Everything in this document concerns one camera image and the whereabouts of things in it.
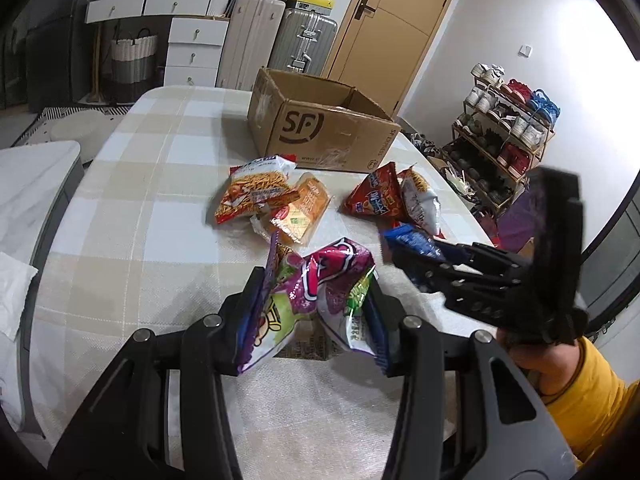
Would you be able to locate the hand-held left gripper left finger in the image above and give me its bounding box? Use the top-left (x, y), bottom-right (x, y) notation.
top-left (47, 266), bottom-right (266, 480)

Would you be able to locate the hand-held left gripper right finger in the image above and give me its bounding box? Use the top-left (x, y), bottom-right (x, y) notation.
top-left (362, 285), bottom-right (583, 480)

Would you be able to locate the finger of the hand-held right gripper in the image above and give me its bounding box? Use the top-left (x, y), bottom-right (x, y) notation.
top-left (432, 241), bottom-right (535, 275)
top-left (392, 247), bottom-right (516, 332)

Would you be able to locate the blue snack packet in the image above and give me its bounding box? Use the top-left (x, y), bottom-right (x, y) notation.
top-left (382, 224), bottom-right (447, 286)

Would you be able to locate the purple snack bag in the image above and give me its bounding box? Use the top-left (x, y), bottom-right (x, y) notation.
top-left (237, 234), bottom-right (391, 376)

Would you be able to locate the red white noodle snack bag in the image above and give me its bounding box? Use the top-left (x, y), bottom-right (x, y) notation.
top-left (214, 154), bottom-right (298, 226)

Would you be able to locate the cardboard box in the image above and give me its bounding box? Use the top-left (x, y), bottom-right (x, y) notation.
top-left (246, 66), bottom-right (402, 176)

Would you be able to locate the person's right forearm yellow sleeve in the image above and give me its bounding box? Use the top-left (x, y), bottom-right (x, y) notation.
top-left (542, 335), bottom-right (640, 471)

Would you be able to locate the person's right hand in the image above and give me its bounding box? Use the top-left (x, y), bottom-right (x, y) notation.
top-left (502, 332), bottom-right (585, 397)

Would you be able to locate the small brown snack packet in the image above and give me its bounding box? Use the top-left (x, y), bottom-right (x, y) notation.
top-left (275, 320), bottom-right (333, 361)

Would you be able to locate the white bin with sticks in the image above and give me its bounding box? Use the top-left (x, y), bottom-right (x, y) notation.
top-left (445, 162), bottom-right (476, 201)

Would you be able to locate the white orange snack bag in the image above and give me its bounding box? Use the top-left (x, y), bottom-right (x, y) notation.
top-left (397, 165), bottom-right (443, 238)

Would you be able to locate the wooden shoe rack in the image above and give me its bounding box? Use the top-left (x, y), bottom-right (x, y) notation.
top-left (442, 72), bottom-right (557, 216)

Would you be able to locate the orange snack packet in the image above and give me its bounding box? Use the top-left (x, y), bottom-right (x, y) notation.
top-left (252, 172), bottom-right (333, 247)

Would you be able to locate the red snack bag blue label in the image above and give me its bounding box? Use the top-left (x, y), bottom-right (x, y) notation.
top-left (342, 161), bottom-right (406, 221)

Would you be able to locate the collection of shoes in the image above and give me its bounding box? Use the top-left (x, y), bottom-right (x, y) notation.
top-left (407, 62), bottom-right (562, 221)

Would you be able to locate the beige checked tablecloth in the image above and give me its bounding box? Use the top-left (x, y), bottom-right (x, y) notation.
top-left (30, 85), bottom-right (501, 480)

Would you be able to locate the white tissue paper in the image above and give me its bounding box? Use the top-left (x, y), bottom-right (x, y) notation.
top-left (0, 252), bottom-right (39, 341)

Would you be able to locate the white marble side table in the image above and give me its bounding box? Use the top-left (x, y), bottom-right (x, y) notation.
top-left (0, 140), bottom-right (86, 436)

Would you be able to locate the round grey stool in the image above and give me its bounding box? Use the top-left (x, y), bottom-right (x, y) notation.
top-left (50, 107), bottom-right (120, 163)

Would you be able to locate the wooden door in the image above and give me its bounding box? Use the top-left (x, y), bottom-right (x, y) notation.
top-left (322, 0), bottom-right (468, 116)

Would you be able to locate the white drawer cabinet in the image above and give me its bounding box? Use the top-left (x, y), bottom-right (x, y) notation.
top-left (85, 0), bottom-right (233, 88)

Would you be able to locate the beige suitcase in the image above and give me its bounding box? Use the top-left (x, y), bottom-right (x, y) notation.
top-left (216, 0), bottom-right (286, 92)

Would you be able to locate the grey white woven basket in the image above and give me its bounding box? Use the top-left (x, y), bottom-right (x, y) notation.
top-left (109, 27), bottom-right (158, 103)

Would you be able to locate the silver suitcase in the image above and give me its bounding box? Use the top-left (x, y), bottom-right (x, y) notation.
top-left (267, 7), bottom-right (338, 76)

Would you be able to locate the patterned rug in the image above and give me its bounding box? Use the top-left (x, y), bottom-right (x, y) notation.
top-left (12, 102), bottom-right (133, 161)

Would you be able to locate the yellow shoe box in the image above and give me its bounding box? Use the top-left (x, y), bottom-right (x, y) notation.
top-left (290, 0), bottom-right (335, 16)

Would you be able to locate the dark grey fridge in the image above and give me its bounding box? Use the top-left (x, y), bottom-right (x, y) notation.
top-left (25, 0), bottom-right (121, 111)

